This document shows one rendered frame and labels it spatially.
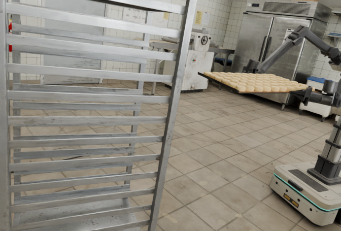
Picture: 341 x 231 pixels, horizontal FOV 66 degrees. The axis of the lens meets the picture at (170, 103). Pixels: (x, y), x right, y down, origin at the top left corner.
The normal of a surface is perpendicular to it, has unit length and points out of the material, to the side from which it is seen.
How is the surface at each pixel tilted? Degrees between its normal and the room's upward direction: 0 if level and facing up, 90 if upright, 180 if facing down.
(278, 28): 90
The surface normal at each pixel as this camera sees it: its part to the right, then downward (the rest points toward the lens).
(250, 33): -0.73, 0.08
